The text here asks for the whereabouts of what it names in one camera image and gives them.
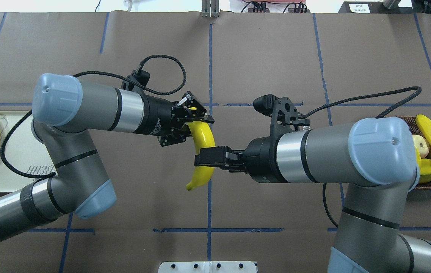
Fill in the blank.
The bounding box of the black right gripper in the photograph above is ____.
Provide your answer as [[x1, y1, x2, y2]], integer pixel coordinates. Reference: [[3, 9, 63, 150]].
[[194, 136, 281, 183]]

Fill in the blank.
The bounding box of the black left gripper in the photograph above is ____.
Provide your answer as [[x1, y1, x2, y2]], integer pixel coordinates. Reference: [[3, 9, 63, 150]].
[[141, 91, 214, 147]]

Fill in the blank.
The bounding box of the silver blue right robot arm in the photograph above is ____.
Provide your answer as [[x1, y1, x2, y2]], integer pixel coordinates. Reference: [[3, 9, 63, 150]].
[[194, 117, 431, 273]]

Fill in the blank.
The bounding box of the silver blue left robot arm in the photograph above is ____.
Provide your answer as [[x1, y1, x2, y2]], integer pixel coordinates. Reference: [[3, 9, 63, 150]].
[[0, 70, 214, 242]]

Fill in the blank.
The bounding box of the white bear tray plate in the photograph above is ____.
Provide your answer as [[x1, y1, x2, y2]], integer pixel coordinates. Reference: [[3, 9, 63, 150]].
[[0, 111, 56, 193]]

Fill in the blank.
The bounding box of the yellow banana front basket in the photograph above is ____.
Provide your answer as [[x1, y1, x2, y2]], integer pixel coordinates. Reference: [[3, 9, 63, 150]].
[[416, 145, 431, 184]]

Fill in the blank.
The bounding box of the black power box white label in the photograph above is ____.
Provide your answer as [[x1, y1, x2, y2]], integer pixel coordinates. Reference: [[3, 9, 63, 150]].
[[338, 1, 388, 14]]

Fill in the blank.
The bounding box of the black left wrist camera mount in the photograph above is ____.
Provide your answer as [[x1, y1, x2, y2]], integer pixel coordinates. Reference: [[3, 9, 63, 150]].
[[121, 70, 150, 94]]

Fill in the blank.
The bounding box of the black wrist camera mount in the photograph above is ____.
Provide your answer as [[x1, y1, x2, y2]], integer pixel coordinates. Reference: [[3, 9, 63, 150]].
[[253, 94, 310, 137], [121, 70, 150, 94]]

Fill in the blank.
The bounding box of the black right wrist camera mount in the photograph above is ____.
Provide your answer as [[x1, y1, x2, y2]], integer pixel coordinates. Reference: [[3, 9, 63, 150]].
[[253, 94, 310, 137]]

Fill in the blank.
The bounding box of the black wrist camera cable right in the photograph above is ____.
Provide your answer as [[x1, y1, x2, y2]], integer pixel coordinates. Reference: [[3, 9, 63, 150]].
[[299, 86, 423, 229]]

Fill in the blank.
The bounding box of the aluminium frame post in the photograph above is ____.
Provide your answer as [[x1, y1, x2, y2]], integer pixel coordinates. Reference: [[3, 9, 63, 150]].
[[201, 0, 220, 18]]

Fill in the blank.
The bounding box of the white camera mast with base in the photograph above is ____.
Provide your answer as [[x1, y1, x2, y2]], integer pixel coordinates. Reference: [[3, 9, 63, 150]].
[[158, 260, 259, 273]]

